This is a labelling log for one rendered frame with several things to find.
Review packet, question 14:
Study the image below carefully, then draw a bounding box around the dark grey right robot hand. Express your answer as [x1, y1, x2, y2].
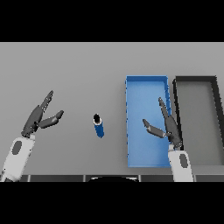
[142, 96, 184, 151]

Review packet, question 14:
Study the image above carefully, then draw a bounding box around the dark grey bin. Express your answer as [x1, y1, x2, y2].
[172, 75, 224, 167]

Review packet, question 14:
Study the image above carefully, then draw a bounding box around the blue bin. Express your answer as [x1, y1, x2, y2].
[125, 75, 173, 169]

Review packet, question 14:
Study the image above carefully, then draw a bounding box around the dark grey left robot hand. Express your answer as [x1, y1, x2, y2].
[20, 89, 65, 138]

